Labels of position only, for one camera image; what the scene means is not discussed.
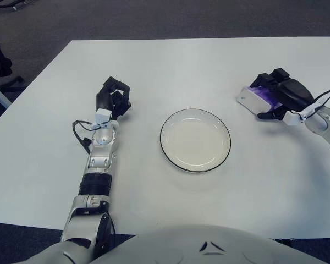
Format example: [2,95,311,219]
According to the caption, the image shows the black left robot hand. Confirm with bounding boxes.
[95,76,133,120]

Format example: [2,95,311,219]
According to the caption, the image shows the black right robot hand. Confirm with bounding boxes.
[249,68,316,121]

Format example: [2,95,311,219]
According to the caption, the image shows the purple tissue paper pack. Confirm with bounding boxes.
[236,85,284,115]

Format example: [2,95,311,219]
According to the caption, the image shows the white plate with black rim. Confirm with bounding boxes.
[159,108,232,173]

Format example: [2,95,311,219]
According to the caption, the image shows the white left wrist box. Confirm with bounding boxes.
[92,108,112,130]

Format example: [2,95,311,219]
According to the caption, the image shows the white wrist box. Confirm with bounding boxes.
[92,108,112,130]
[283,106,320,127]

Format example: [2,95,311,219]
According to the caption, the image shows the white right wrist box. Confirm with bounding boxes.
[283,106,320,127]

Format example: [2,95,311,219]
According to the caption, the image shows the black chair base with castors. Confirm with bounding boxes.
[0,0,42,13]

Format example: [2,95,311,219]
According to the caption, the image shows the grey robot torso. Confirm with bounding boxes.
[24,224,322,264]

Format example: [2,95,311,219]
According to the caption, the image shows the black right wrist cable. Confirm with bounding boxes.
[290,87,330,113]

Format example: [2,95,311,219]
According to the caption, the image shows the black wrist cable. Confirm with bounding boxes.
[290,87,330,113]
[72,119,96,155]

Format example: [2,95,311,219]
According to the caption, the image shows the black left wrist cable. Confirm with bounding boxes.
[72,119,96,155]

